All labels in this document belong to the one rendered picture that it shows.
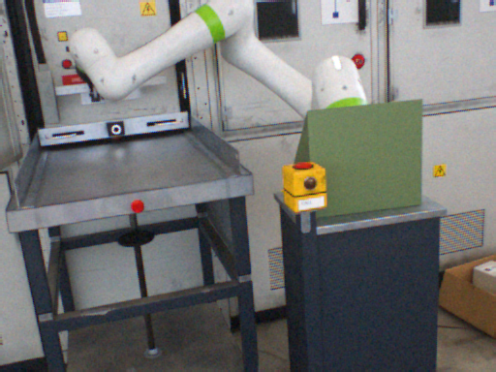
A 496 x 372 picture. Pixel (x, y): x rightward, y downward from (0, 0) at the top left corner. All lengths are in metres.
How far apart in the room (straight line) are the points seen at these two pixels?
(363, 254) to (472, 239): 1.40
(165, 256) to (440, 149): 1.24
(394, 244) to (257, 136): 0.91
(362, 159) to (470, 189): 1.33
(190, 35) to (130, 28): 0.47
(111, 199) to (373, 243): 0.66
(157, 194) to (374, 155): 0.55
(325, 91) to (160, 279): 1.10
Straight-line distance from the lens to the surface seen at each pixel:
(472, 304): 2.40
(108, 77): 1.63
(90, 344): 2.15
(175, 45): 1.68
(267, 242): 2.30
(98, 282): 2.26
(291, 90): 1.75
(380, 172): 1.44
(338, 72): 1.55
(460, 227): 2.73
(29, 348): 2.36
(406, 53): 2.39
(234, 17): 1.73
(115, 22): 2.11
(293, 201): 1.30
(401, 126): 1.43
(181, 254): 2.25
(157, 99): 2.13
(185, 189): 1.45
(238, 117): 2.14
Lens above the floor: 1.24
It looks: 17 degrees down
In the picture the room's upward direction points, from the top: 5 degrees counter-clockwise
